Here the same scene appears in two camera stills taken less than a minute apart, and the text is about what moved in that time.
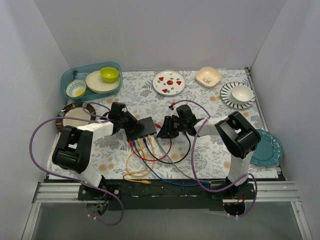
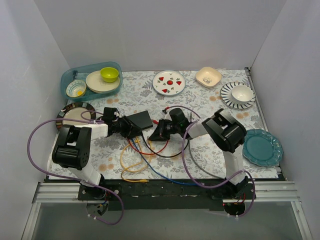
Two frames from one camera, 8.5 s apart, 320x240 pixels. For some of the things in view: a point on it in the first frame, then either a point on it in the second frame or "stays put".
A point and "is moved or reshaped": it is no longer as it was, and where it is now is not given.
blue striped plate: (226, 96) stays put
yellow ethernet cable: (148, 182) → (141, 180)
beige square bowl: (208, 76) stays put
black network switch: (148, 129) is moved or reshaped
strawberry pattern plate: (169, 83) stays put
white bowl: (241, 93) stays put
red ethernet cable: (159, 126) → (156, 123)
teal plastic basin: (81, 73) stays put
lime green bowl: (109, 74) stays put
